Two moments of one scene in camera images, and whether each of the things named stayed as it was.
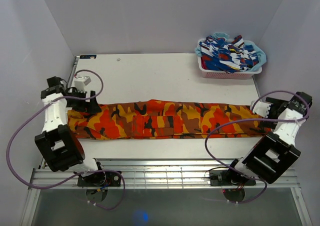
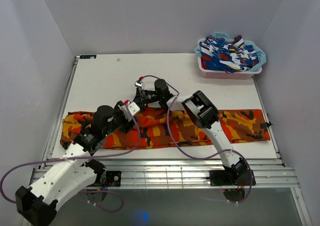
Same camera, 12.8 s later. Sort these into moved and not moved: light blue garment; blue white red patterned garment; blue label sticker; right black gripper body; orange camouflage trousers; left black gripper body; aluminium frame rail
Moved: orange camouflage trousers; right black gripper body; left black gripper body
Not moved: blue white red patterned garment; blue label sticker; light blue garment; aluminium frame rail
